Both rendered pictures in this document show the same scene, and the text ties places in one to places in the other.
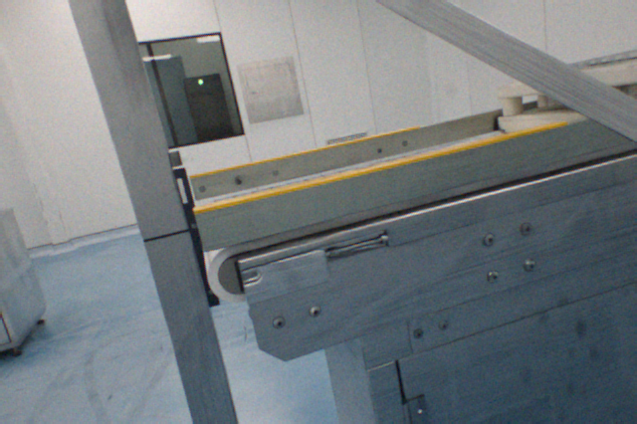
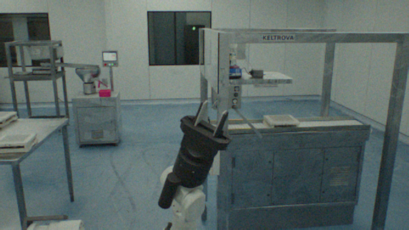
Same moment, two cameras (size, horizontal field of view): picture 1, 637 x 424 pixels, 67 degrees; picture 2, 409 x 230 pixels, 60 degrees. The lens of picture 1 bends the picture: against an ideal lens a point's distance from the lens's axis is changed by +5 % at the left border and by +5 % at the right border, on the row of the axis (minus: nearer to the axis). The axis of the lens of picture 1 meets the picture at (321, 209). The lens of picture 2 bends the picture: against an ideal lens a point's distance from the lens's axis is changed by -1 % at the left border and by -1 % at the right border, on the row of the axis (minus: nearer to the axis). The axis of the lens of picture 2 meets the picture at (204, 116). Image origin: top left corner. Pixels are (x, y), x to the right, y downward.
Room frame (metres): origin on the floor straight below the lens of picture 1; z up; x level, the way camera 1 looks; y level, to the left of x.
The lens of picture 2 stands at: (-2.34, -0.19, 1.82)
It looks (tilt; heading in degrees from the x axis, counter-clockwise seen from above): 15 degrees down; 8
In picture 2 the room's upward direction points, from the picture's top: straight up
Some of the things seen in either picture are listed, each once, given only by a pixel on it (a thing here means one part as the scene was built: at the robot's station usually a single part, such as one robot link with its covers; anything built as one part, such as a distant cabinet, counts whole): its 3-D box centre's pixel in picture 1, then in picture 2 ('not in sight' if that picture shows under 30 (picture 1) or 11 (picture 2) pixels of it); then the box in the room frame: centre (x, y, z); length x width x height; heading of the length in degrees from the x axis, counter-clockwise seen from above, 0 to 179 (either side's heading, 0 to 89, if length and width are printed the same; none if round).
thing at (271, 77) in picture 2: not in sight; (248, 78); (0.57, -0.15, 1.36); 0.62 x 0.38 x 0.04; 104
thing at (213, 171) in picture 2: not in sight; (213, 149); (-0.37, 0.02, 1.08); 0.17 x 0.06 x 0.26; 14
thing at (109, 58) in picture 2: not in sight; (111, 71); (2.81, 1.94, 1.07); 0.23 x 0.10 x 0.62; 105
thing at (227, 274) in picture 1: (225, 239); not in sight; (0.49, 0.11, 0.92); 0.27 x 0.03 x 0.03; 14
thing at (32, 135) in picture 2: not in sight; (15, 139); (-0.01, 1.57, 0.95); 0.25 x 0.24 x 0.02; 16
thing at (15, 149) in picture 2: not in sight; (16, 145); (-0.01, 1.57, 0.90); 0.24 x 0.24 x 0.02; 16
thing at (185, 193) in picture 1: (197, 239); not in sight; (0.61, 0.17, 0.89); 0.02 x 0.01 x 0.20; 104
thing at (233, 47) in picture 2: not in sight; (227, 53); (0.48, 0.01, 1.57); 0.15 x 0.15 x 0.19
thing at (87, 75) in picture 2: not in sight; (93, 80); (2.65, 2.16, 0.95); 0.49 x 0.36 x 0.37; 105
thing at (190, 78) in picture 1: (172, 95); (179, 38); (5.45, 1.41, 1.43); 1.38 x 0.01 x 1.16; 105
